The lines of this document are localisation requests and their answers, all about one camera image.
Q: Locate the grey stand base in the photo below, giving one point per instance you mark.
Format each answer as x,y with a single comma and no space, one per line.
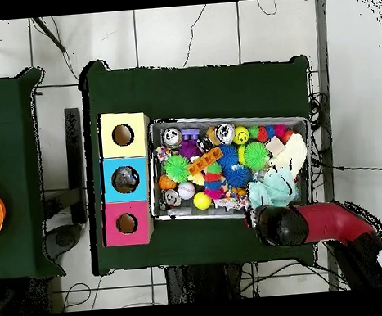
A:
64,238

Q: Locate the black tripod leg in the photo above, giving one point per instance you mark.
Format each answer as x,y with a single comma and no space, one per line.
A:
50,34

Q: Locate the purple monster toy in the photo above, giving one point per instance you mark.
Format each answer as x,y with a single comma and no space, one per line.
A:
188,150

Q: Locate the orange toy building block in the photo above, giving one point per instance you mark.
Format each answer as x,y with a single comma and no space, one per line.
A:
204,160

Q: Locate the dark green table cloth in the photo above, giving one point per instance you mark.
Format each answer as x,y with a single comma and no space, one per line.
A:
8,129
199,91

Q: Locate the wooden box with three holes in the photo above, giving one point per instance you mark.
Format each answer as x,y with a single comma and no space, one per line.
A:
124,150

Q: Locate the green spiky rubber ball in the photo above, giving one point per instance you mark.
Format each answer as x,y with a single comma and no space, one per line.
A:
175,168

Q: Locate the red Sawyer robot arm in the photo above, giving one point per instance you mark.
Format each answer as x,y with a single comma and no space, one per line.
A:
327,222

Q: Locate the yellow smiley ball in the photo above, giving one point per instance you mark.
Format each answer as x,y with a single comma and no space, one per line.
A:
240,135

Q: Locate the cream knitted cloth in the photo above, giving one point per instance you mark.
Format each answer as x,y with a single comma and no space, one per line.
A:
294,153

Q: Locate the mint knitted cloth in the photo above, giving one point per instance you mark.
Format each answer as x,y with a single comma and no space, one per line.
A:
272,189

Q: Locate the silver drink can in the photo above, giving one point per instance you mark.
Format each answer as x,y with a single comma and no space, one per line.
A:
171,137

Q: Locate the crushed silver can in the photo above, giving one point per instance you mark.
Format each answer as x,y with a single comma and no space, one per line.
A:
224,133

